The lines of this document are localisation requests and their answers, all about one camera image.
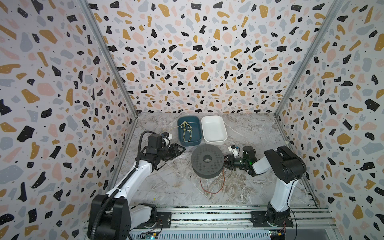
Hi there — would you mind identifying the grey cable spool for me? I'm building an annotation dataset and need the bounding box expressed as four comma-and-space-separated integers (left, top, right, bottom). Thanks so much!
191, 145, 224, 179

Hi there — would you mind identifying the red cable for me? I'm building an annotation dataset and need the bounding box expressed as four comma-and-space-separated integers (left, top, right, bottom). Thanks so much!
199, 167, 226, 195

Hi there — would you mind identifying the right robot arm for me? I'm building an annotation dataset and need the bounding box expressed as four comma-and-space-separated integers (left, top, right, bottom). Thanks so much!
224, 145, 307, 227

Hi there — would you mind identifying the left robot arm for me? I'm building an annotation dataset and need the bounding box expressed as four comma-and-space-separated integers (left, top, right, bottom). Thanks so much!
87, 131, 186, 240

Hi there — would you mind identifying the teal plastic bin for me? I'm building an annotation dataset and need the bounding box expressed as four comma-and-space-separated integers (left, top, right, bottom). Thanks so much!
177, 116, 203, 147

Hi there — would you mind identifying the white plastic bin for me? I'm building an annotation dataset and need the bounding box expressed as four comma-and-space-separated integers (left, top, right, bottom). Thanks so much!
201, 116, 228, 146

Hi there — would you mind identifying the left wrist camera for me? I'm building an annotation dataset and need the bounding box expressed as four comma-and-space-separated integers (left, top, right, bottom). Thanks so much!
161, 132, 173, 145

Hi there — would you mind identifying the yellow cable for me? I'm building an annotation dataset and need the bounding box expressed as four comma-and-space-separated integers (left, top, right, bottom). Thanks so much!
169, 120, 194, 143

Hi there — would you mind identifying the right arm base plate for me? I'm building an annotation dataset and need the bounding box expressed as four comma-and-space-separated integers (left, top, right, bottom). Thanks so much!
251, 210, 294, 228

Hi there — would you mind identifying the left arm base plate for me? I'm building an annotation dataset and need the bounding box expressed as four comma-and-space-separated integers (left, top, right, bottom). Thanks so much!
149, 212, 172, 229

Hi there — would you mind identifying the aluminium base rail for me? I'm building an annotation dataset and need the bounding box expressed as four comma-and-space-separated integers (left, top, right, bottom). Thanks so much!
130, 205, 342, 240

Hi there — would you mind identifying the left frame post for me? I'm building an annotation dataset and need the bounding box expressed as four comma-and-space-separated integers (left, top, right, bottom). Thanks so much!
79, 0, 138, 119

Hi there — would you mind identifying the frame post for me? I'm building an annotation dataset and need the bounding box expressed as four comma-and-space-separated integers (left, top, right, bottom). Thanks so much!
79, 0, 138, 119
274, 0, 343, 120

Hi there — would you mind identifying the right frame post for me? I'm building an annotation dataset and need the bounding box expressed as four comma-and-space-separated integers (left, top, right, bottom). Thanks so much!
274, 0, 343, 120

